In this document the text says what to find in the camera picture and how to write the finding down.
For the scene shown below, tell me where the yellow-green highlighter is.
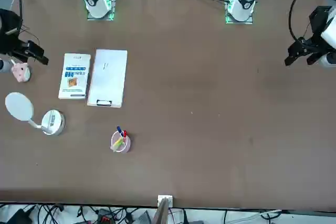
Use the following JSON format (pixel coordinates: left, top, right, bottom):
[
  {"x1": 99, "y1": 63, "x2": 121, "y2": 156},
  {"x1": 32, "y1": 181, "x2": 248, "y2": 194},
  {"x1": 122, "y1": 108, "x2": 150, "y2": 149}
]
[{"x1": 112, "y1": 136, "x2": 124, "y2": 153}]

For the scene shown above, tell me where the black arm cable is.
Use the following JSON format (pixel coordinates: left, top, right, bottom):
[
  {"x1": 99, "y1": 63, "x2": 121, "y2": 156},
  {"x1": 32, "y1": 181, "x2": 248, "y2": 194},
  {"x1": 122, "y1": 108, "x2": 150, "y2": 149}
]
[
  {"x1": 14, "y1": 0, "x2": 26, "y2": 29},
  {"x1": 288, "y1": 0, "x2": 316, "y2": 42}
]

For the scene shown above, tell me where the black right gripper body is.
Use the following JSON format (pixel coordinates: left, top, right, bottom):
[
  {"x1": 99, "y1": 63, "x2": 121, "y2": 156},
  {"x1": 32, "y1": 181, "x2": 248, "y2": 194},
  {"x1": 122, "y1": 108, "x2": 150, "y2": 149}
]
[{"x1": 0, "y1": 8, "x2": 29, "y2": 57}]

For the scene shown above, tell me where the aluminium camera post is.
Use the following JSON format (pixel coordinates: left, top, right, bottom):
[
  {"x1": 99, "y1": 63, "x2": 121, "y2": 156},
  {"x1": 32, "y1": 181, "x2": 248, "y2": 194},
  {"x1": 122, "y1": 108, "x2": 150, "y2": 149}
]
[{"x1": 153, "y1": 195, "x2": 174, "y2": 224}]

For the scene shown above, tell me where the pink plush pig toy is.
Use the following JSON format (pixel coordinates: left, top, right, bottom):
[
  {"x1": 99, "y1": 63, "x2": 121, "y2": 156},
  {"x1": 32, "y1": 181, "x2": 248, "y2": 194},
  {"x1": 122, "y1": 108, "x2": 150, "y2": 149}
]
[{"x1": 10, "y1": 62, "x2": 32, "y2": 83}]

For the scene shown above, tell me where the white clipboard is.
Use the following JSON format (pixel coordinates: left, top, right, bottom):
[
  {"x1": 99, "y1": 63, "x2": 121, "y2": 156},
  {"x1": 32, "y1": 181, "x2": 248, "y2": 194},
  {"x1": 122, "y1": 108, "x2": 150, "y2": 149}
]
[{"x1": 87, "y1": 49, "x2": 129, "y2": 109}]

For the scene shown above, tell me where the white and blue book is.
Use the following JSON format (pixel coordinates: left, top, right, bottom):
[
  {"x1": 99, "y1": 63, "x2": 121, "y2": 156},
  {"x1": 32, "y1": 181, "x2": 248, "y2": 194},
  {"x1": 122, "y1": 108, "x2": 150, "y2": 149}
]
[{"x1": 58, "y1": 52, "x2": 92, "y2": 100}]

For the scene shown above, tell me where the pink translucent pen cup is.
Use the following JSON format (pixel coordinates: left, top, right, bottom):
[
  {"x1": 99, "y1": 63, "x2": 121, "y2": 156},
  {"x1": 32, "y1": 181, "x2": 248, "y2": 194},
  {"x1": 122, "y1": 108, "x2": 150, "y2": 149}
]
[{"x1": 110, "y1": 130, "x2": 131, "y2": 154}]

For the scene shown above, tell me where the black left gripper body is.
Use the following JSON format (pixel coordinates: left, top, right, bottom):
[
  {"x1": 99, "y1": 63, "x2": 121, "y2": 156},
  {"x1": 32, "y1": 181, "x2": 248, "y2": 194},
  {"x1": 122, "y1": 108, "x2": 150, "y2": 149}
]
[{"x1": 298, "y1": 6, "x2": 333, "y2": 52}]

